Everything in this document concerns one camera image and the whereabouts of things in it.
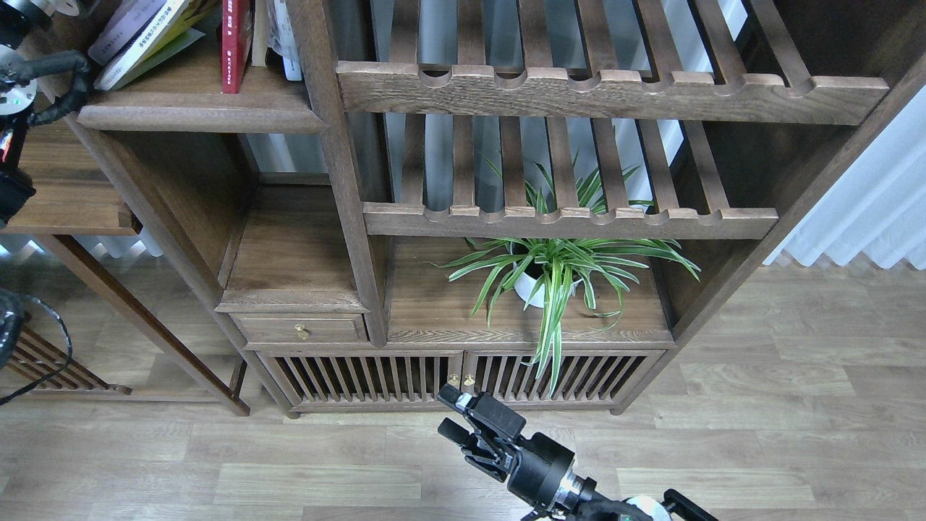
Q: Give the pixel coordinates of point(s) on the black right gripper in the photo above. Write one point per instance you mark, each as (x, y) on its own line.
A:
(538, 470)

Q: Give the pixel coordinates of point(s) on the red cover book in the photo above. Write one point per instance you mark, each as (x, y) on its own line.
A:
(235, 36)

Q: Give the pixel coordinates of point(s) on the yellow cover book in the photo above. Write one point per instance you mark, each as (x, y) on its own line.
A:
(167, 21)

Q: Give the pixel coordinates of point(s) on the pale purple white book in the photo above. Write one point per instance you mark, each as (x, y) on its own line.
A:
(125, 23)

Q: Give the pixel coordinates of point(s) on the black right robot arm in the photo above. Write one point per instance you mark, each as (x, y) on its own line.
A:
(594, 506)

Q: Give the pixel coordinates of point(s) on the wooden side shelf unit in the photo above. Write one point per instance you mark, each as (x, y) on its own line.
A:
(75, 198)

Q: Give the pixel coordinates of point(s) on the right slatted cabinet door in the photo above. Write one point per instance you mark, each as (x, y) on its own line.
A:
(592, 379)

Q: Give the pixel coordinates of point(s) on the slatted cabinet door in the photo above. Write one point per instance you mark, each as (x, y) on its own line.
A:
(592, 379)
(375, 381)

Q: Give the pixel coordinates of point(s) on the left slatted cabinet door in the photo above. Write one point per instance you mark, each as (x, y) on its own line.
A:
(375, 381)

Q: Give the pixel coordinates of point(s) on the white plant pot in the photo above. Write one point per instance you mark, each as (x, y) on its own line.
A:
(544, 283)

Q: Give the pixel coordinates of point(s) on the green spider plant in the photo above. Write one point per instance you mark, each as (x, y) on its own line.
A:
(603, 266)

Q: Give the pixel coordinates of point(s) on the small wooden drawer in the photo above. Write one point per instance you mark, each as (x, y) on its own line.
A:
(301, 327)

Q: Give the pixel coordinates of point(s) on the dark wooden bookshelf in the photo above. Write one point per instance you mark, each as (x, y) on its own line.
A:
(415, 130)

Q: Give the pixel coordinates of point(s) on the upright white book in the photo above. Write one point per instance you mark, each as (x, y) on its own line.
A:
(283, 40)

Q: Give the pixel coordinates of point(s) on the upright tan book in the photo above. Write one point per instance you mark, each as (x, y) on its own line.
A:
(261, 30)

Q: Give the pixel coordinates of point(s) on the white curtain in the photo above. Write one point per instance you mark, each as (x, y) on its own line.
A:
(877, 207)

